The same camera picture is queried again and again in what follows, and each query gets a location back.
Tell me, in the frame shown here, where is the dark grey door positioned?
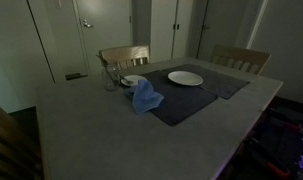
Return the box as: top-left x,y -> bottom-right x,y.
196,0 -> 259,63

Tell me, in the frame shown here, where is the light wooden slat chair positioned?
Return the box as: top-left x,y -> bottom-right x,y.
96,44 -> 151,73
209,44 -> 272,76

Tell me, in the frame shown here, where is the large white plate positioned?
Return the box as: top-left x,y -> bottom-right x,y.
167,70 -> 204,87

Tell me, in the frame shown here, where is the white closet door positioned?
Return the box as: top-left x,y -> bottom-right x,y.
171,0 -> 194,60
150,0 -> 179,64

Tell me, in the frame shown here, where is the red bar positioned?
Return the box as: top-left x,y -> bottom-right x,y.
284,122 -> 303,132

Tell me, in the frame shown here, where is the white room door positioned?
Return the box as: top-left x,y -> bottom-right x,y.
72,0 -> 134,76

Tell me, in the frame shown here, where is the clear glass jar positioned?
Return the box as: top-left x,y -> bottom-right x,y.
100,63 -> 121,92

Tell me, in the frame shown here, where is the metal spoon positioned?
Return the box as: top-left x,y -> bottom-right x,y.
118,75 -> 135,86

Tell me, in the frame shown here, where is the blue microfibre towel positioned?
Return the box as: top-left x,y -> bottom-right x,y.
124,79 -> 165,116

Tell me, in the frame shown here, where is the silver lever door handle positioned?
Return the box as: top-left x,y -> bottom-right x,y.
82,19 -> 94,29

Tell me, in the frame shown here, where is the small white plate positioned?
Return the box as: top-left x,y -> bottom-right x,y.
120,74 -> 148,88

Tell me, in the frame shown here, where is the dark low floor object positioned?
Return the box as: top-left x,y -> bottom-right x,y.
64,72 -> 89,81

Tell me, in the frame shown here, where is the clamp with red-orange grip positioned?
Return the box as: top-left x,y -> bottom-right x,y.
254,156 -> 292,179

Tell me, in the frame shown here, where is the dark ribbed placemat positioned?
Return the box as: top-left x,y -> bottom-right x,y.
162,63 -> 251,100
137,69 -> 219,127

